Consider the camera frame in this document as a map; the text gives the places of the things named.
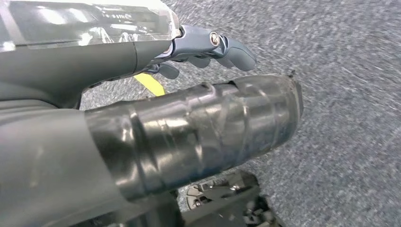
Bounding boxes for black robot foot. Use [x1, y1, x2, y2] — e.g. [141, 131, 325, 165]
[78, 170, 286, 227]

